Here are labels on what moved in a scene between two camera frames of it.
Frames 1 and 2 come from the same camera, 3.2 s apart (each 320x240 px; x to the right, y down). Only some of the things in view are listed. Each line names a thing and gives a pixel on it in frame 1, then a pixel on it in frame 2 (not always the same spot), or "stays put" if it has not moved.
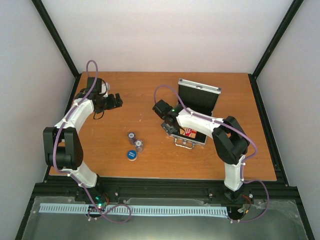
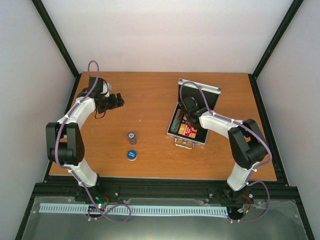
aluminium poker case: (200, 98) stays put
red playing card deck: (188, 132) stays put
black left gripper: (119, 102) stays put
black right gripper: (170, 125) to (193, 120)
